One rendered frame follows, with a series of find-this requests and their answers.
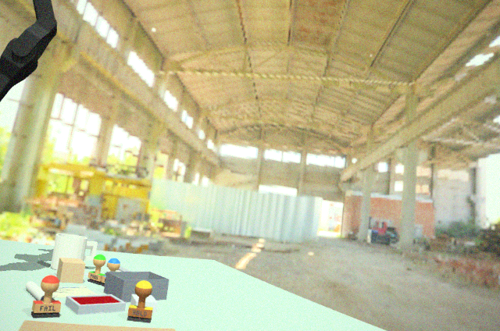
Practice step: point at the tan cardboard box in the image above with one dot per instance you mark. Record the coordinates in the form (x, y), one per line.
(70, 270)

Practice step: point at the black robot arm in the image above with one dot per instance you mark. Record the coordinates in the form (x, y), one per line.
(21, 55)

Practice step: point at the wooden rubber stamp with yellow knob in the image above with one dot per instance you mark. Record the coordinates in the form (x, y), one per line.
(141, 313)

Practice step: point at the wooden fail stamp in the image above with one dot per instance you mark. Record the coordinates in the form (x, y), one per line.
(47, 308)

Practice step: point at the white mug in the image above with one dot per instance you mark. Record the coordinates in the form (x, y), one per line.
(72, 246)

